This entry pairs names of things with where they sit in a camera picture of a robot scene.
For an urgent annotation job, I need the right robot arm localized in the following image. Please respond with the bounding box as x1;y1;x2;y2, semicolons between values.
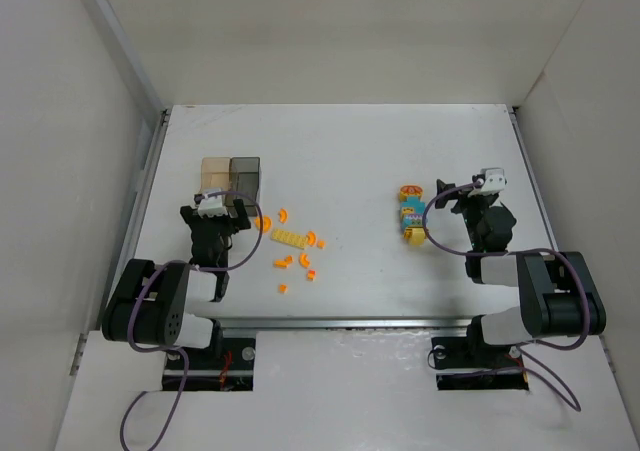
427;170;607;370

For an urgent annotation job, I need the orange transparent container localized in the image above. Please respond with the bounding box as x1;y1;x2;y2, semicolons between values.
194;157;231;204

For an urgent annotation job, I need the grey transparent container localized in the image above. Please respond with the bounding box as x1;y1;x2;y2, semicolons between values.
229;157;261;217

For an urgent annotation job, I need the orange half-round lego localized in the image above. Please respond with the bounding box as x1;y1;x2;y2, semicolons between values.
254;216;272;233

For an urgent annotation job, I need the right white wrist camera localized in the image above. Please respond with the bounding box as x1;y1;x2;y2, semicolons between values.
473;167;507;195

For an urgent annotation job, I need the purple cable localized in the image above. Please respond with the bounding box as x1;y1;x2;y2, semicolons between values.
422;180;599;413
118;189;264;447

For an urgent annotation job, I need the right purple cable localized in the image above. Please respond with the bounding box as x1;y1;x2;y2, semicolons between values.
422;180;599;413

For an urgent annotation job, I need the yellow long lego plate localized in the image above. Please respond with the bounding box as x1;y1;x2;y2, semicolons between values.
271;229;308;249

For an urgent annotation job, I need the colourful lego figure stack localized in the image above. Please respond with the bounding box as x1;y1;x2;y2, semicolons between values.
398;185;427;246

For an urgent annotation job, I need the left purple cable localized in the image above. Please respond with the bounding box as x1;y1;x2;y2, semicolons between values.
118;189;264;447

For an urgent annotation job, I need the orange curved lego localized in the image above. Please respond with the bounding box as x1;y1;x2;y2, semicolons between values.
306;231;317;247
273;255;293;269
279;208;289;223
299;253;311;268

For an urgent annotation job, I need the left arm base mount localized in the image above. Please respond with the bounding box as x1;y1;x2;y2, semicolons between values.
184;336;256;392

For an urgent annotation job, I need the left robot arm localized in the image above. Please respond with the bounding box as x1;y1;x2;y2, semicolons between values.
101;190;260;352

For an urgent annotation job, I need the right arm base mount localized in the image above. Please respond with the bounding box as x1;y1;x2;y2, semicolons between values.
428;336;529;391

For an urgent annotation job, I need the aluminium front rail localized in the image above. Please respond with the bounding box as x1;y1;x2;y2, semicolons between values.
219;317;471;330

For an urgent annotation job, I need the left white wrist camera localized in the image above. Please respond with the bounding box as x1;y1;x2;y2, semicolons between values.
196;194;227;218

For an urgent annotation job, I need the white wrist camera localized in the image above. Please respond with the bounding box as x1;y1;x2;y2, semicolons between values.
196;194;227;218
473;167;507;195

